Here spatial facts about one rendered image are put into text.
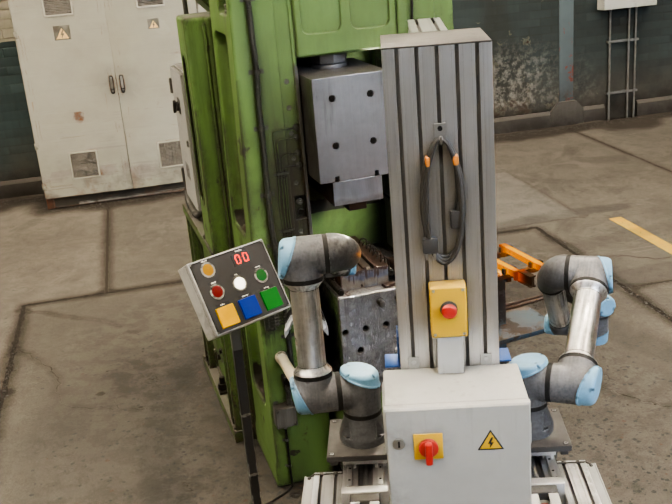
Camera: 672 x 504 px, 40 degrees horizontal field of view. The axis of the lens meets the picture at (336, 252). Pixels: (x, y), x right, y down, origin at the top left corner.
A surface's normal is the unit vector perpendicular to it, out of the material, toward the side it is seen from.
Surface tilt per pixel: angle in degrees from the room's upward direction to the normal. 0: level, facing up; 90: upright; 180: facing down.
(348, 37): 90
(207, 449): 0
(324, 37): 90
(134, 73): 90
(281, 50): 90
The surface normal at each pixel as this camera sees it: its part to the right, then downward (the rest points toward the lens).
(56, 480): -0.08, -0.94
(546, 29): 0.22, 0.31
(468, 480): -0.04, 0.34
